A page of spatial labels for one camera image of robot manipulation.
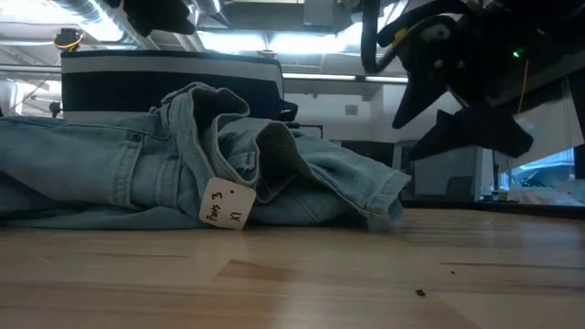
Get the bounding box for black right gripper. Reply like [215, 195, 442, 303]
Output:
[376, 2, 536, 162]

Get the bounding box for light blue jeans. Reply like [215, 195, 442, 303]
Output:
[0, 81, 412, 232]

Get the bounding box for grey cabinet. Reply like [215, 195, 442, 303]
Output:
[409, 144, 484, 202]

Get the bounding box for navy white striped fabric bin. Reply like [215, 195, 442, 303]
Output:
[60, 48, 301, 124]

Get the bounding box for yellow black ceiling reel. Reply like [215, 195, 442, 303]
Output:
[53, 27, 85, 52]

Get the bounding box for long ceiling light fixture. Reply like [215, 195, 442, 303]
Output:
[282, 71, 409, 85]

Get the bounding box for paper tag reading Pants 3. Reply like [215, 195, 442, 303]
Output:
[198, 176, 258, 231]

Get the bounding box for yellow cable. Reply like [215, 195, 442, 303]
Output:
[517, 58, 530, 114]

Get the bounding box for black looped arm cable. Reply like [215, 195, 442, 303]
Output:
[359, 0, 383, 75]

